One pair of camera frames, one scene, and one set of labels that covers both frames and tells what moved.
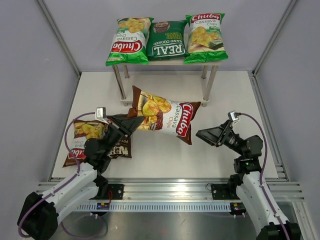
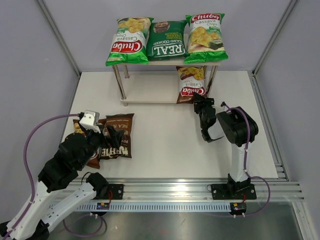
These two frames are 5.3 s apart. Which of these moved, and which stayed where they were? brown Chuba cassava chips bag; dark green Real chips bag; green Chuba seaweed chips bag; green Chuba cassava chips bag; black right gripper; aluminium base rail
Moved: brown Chuba cassava chips bag; black right gripper
Stayed: green Chuba cassava chips bag; green Chuba seaweed chips bag; dark green Real chips bag; aluminium base rail
